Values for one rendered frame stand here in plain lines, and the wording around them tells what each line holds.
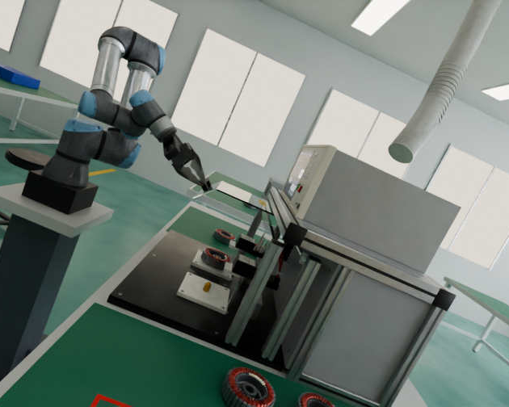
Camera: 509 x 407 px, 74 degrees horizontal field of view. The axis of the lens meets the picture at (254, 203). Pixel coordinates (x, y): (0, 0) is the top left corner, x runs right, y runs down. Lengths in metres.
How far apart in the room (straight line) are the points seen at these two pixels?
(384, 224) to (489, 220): 6.23
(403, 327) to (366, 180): 0.38
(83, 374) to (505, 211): 7.01
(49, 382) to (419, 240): 0.87
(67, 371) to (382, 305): 0.68
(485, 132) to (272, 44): 3.81
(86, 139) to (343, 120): 4.95
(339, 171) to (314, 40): 5.18
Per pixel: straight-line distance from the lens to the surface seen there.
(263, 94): 5.75
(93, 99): 1.23
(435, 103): 2.43
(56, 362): 0.75
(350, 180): 0.91
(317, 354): 0.94
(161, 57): 1.53
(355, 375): 0.99
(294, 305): 0.87
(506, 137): 7.12
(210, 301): 1.02
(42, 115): 6.64
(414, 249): 1.01
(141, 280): 1.02
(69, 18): 6.64
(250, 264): 1.01
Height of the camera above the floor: 1.24
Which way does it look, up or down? 9 degrees down
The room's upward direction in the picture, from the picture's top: 25 degrees clockwise
